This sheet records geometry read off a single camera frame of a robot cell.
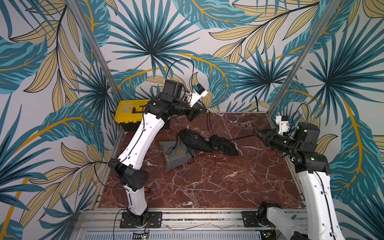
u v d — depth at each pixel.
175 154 0.89
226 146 0.84
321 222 0.37
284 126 0.60
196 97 0.58
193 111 0.59
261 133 0.64
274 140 0.57
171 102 0.53
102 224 0.74
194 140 0.89
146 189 0.80
